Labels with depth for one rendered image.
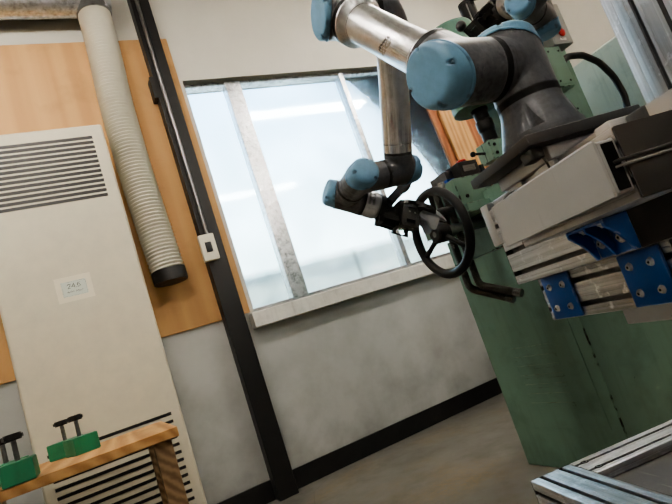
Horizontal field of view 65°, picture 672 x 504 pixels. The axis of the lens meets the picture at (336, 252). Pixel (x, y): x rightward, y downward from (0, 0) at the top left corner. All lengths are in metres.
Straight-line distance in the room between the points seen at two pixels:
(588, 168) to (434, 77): 0.37
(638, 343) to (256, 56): 2.46
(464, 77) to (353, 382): 2.10
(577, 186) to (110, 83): 2.39
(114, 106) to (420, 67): 1.97
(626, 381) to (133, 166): 2.11
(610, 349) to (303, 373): 1.53
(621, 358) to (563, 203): 1.02
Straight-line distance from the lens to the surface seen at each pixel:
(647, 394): 1.78
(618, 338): 1.73
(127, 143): 2.67
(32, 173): 2.48
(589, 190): 0.70
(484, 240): 1.80
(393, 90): 1.37
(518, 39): 1.06
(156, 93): 2.93
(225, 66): 3.20
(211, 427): 2.61
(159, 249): 2.48
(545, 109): 1.01
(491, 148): 1.88
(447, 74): 0.94
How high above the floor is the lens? 0.61
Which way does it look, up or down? 9 degrees up
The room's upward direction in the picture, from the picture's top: 19 degrees counter-clockwise
